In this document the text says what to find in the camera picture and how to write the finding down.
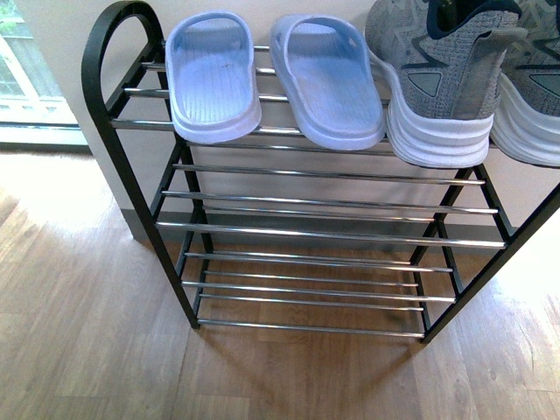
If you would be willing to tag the light blue slipper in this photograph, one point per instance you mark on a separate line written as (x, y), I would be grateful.
(323, 65)
(211, 73)

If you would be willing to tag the grey knit sneaker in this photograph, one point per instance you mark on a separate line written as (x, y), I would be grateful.
(441, 61)
(526, 122)

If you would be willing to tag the black metal shoe rack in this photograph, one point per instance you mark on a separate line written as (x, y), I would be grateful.
(297, 227)

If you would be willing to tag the dark window frame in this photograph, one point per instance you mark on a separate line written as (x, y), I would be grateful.
(50, 138)

